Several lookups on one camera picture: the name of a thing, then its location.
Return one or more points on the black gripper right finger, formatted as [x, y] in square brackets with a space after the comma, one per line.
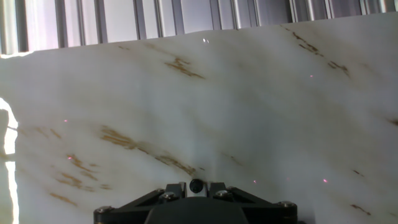
[217, 188]

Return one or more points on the white marble pattern sheet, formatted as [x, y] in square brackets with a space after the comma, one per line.
[217, 109]

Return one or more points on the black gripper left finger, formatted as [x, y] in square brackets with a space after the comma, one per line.
[175, 189]

